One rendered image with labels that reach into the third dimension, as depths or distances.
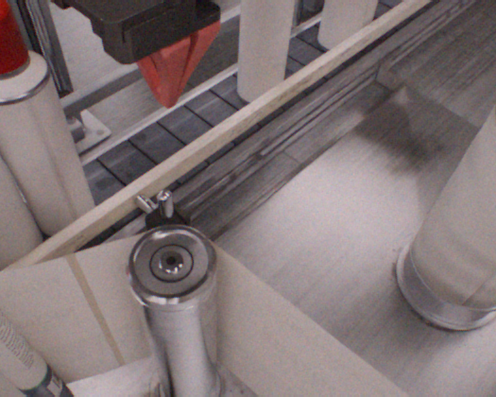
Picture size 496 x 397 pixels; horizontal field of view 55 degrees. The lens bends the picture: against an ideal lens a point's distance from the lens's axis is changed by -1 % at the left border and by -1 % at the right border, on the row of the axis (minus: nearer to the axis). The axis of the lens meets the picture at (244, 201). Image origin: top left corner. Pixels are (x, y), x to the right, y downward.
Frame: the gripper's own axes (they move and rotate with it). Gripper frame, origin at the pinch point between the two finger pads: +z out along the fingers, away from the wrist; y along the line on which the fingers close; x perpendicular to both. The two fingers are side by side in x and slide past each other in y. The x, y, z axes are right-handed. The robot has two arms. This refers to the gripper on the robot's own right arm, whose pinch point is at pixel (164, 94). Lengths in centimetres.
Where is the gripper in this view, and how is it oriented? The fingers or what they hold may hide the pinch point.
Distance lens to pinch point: 34.6
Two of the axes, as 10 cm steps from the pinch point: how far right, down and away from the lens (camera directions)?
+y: 7.0, -5.5, 4.6
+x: -7.1, -5.8, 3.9
